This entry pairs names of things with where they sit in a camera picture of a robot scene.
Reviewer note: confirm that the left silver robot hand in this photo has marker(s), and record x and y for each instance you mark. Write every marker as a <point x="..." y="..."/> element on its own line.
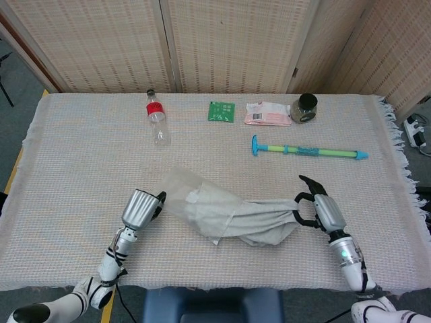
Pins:
<point x="139" y="208"/>

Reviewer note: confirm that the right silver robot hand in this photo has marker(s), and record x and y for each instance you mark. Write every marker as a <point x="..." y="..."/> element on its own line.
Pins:
<point x="328" y="212"/>

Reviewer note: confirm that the transparent plastic bag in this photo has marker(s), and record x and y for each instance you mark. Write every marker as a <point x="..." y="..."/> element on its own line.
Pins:
<point x="178" y="188"/>

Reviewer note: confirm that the white clothes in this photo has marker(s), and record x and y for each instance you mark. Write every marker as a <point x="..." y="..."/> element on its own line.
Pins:
<point x="262" y="218"/>

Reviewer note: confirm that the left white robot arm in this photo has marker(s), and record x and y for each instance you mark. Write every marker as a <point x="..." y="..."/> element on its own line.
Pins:
<point x="111" y="262"/>

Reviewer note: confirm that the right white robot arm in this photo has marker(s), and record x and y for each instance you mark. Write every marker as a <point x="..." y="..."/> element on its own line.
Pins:
<point x="350" y="266"/>

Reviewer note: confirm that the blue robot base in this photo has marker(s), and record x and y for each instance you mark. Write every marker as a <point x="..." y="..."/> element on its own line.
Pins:
<point x="212" y="306"/>

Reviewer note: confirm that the green and blue water pump toy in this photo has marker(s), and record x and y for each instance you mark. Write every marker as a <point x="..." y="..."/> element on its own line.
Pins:
<point x="309" y="151"/>

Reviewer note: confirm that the woven white tablecloth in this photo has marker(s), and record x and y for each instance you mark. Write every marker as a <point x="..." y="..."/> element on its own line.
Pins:
<point x="84" y="168"/>

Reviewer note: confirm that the clear bottle with red label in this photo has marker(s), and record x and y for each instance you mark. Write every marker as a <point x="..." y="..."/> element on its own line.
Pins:
<point x="157" y="116"/>

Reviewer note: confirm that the black-lidded glass jar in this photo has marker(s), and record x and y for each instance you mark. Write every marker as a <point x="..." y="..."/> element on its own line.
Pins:
<point x="304" y="107"/>

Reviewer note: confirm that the pink wipes packet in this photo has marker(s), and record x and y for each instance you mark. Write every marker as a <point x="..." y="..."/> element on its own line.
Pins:
<point x="267" y="114"/>

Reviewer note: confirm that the white power strip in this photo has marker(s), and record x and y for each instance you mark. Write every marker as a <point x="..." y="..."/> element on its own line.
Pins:
<point x="415" y="129"/>

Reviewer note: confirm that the green flat packet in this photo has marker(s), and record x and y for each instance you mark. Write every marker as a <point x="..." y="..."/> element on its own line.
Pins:
<point x="221" y="111"/>

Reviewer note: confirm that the metal screen hinge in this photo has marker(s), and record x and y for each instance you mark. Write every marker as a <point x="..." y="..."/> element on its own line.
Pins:
<point x="296" y="71"/>

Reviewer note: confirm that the woven folding screen panel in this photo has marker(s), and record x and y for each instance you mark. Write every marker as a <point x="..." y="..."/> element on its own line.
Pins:
<point x="101" y="43"/>
<point x="323" y="50"/>
<point x="394" y="50"/>
<point x="235" y="43"/>

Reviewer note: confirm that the black stand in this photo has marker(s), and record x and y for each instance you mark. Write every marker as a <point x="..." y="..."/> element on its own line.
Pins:
<point x="4" y="87"/>

